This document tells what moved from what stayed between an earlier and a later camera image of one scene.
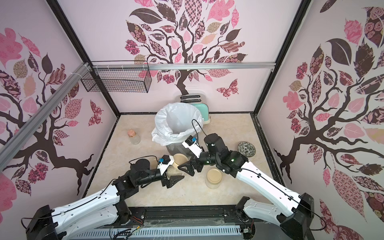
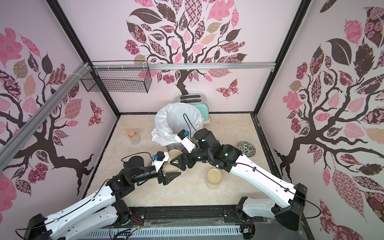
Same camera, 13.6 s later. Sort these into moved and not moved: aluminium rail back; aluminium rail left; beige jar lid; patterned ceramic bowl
Moved: beige jar lid
Not moved: patterned ceramic bowl; aluminium rail left; aluminium rail back
